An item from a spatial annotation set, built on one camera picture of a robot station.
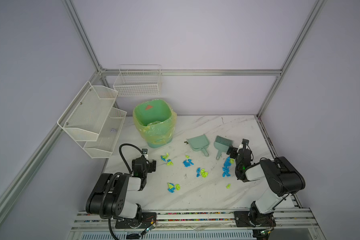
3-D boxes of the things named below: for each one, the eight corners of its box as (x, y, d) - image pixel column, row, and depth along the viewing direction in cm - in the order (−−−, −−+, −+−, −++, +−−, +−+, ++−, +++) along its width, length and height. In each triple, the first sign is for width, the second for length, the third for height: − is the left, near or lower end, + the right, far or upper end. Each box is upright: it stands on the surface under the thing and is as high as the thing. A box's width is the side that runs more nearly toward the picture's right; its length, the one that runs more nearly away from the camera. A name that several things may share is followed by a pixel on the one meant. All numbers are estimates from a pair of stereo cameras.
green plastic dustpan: (196, 160, 98) (196, 158, 96) (187, 140, 108) (187, 138, 106) (214, 154, 101) (215, 152, 99) (204, 135, 111) (204, 133, 109)
